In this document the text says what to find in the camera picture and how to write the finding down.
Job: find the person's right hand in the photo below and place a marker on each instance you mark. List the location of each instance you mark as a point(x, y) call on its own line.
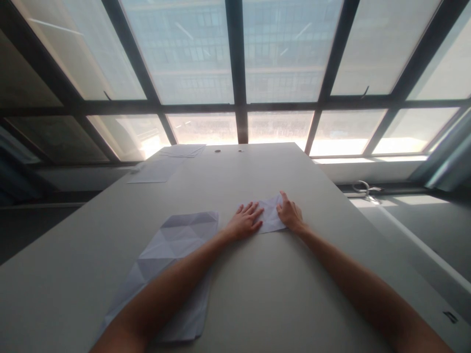
point(292, 217)

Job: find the person's left hand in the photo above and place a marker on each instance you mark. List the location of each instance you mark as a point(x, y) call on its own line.
point(244, 224)

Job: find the person's right index finger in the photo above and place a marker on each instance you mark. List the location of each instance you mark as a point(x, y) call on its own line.
point(285, 198)

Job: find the person's left index finger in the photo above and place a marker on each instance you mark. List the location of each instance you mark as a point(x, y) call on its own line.
point(259, 214)

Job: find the person's left thumb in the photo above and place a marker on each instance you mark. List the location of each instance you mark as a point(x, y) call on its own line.
point(258, 225)

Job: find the person's right thumb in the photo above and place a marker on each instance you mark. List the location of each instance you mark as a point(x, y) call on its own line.
point(279, 211)

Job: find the person's left little finger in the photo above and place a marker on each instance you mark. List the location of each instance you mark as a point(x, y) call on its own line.
point(240, 211)

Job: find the person's left middle finger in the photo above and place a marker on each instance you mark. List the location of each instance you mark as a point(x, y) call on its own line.
point(254, 209)

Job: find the person's left ring finger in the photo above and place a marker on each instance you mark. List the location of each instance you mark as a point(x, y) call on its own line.
point(248, 208)

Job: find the small white paper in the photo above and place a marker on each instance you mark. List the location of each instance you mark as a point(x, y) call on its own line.
point(270, 215)

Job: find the large creased white paper sheet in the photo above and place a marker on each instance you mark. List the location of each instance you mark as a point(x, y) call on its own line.
point(176, 242)

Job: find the stack of white paper sheets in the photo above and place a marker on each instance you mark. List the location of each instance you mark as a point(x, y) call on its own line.
point(184, 150)

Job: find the flat white paper sheet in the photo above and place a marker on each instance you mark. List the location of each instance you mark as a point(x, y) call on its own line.
point(154, 172)

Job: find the large dark-framed window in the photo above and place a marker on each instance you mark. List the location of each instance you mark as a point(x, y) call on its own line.
point(235, 73)

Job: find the grey-green curtain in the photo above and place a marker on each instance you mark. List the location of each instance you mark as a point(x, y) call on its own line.
point(447, 154)

